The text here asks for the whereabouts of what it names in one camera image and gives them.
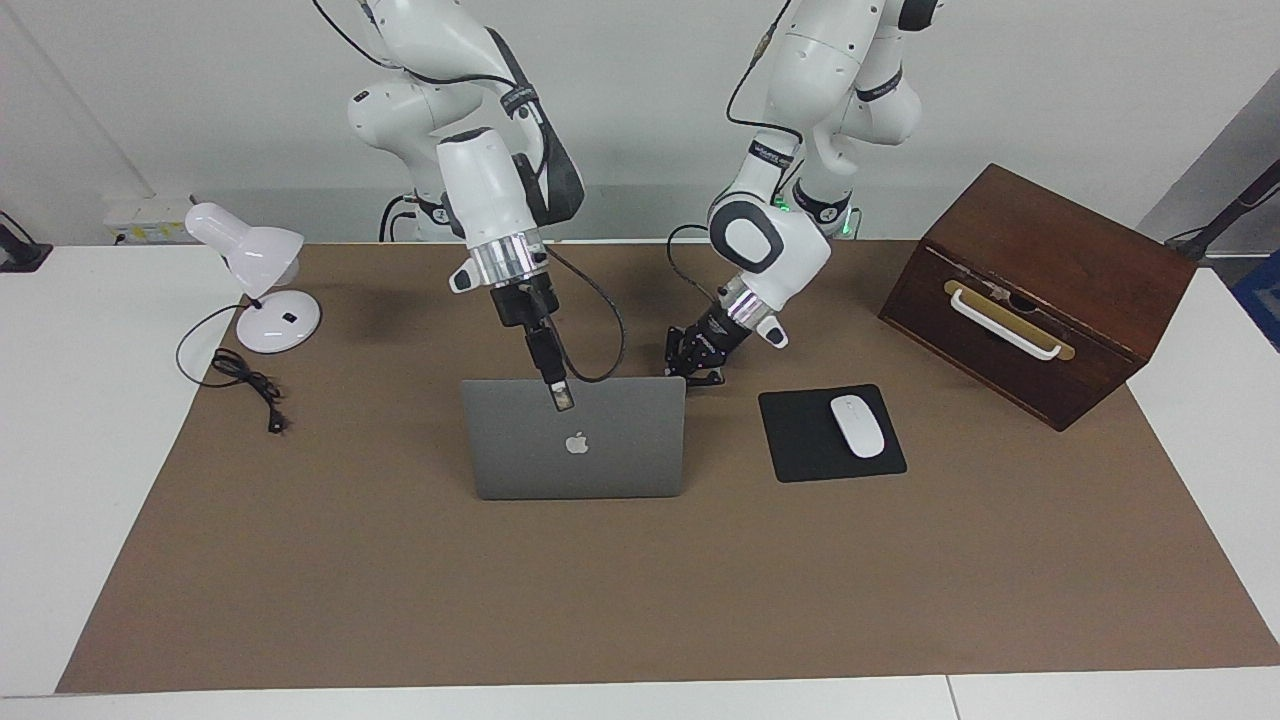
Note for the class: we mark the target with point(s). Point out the white desk lamp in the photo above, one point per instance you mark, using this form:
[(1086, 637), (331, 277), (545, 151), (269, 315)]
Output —
[(280, 325)]

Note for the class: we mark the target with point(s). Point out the black tripod stand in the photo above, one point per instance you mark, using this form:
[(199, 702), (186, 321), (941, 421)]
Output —
[(1235, 205)]

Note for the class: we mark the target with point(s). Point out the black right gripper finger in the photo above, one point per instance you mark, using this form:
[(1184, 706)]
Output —
[(560, 390), (535, 350)]

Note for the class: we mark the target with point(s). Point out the black clamp mount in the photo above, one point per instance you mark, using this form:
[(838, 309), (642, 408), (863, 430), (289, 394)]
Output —
[(20, 250)]

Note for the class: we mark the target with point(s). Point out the black mouse pad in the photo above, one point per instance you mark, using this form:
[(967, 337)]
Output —
[(800, 440)]

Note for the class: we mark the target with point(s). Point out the white computer mouse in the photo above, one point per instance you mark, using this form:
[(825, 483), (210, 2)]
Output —
[(857, 426)]

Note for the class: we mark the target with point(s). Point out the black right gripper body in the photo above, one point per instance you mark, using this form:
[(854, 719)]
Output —
[(522, 300)]

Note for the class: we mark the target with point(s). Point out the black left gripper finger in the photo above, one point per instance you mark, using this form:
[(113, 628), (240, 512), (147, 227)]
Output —
[(708, 377), (674, 350)]

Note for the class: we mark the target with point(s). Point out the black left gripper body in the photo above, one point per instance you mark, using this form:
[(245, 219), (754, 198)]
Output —
[(712, 340)]

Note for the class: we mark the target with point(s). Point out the blue crate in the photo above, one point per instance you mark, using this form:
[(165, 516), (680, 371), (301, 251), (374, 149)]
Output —
[(1262, 300)]

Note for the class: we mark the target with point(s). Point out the silver grey laptop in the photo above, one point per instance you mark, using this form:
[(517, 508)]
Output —
[(600, 460)]

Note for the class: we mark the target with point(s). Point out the white wall power strip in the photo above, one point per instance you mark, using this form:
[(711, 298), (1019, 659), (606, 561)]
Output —
[(150, 222)]

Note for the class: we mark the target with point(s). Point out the brown table mat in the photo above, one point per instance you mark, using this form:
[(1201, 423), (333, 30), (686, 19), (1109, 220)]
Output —
[(640, 600)]

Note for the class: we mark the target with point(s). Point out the dark brown wooden box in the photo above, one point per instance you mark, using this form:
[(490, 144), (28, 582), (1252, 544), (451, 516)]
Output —
[(1100, 270)]

